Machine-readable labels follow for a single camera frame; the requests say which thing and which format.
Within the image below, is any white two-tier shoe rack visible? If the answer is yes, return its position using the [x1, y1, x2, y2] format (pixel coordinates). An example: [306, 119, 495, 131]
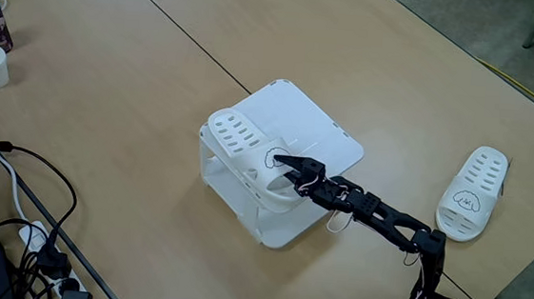
[190, 72, 370, 257]

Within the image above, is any black cable with ferrite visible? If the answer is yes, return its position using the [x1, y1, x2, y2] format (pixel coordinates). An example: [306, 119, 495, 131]
[0, 133, 83, 254]

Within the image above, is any white power strip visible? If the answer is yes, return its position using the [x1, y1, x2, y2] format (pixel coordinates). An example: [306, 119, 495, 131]
[12, 219, 106, 299]

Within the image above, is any white dog-print slipper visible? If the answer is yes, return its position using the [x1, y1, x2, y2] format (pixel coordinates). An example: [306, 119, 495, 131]
[200, 106, 318, 216]
[433, 142, 511, 247]

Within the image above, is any yellow floor cable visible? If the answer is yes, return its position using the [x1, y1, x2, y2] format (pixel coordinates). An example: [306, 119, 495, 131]
[469, 55, 534, 127]

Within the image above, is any thin black cable bundle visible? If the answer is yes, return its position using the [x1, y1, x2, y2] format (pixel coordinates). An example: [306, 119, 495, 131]
[0, 216, 60, 299]

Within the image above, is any black power plug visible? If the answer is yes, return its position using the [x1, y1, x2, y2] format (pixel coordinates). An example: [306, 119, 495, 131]
[35, 241, 74, 281]

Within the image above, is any thin brown twig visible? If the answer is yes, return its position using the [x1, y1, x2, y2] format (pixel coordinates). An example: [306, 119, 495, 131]
[500, 157, 515, 197]

